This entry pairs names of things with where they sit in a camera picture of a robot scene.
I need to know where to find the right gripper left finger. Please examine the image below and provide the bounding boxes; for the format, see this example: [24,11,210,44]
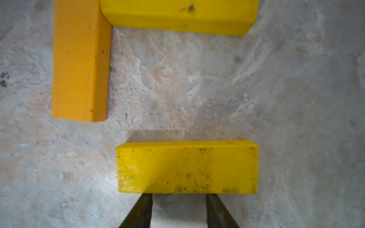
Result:
[119,193,153,228]

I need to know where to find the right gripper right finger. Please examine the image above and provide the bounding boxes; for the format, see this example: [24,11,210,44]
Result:
[206,194,239,228]

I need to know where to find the yellow block pair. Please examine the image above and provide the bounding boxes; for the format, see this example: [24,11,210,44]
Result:
[116,141,259,194]
[101,0,259,36]

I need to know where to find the orange block small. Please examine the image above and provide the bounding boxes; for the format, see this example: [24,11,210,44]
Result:
[52,1,112,122]

